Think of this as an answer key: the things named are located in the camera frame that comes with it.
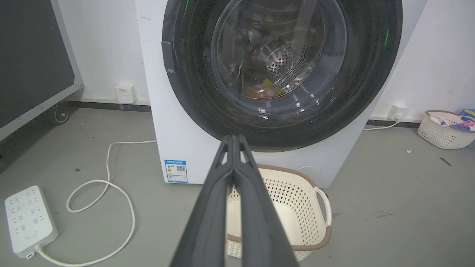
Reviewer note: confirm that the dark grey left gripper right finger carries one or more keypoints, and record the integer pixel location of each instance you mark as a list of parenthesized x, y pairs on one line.
[(259, 222)]

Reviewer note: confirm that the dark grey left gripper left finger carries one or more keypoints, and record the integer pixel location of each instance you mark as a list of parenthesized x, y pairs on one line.
[(207, 222)]

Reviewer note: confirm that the round dark washing machine door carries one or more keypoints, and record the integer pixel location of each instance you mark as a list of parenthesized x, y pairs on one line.
[(282, 74)]

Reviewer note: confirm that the white front-load washing machine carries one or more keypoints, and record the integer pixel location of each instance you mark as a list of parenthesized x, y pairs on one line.
[(178, 122)]

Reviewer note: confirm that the cream perforated laundry basket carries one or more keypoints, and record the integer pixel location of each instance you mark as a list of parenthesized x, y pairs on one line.
[(293, 207)]

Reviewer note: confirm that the blue energy label sticker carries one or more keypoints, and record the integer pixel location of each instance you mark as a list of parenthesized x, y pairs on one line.
[(176, 171)]

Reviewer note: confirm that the clothes inside drum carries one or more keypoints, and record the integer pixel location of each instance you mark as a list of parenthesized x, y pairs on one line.
[(264, 90)]

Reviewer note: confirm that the white power strip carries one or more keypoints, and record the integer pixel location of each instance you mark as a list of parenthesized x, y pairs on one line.
[(29, 218)]

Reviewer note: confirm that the black caster wheel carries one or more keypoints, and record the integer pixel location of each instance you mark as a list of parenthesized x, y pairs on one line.
[(61, 115)]

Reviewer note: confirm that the small cream basket with items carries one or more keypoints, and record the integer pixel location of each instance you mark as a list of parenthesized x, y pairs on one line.
[(443, 131)]

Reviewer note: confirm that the blue box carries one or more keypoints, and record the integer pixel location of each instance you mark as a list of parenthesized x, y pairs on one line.
[(468, 112)]

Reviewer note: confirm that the white wall socket box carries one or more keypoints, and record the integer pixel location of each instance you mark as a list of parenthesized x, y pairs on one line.
[(125, 93)]

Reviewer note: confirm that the white wall outlet with plug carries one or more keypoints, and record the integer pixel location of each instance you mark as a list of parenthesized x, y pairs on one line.
[(398, 111)]

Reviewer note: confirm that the black panel with metal frame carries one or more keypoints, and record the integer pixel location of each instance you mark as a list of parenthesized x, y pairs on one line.
[(29, 55)]

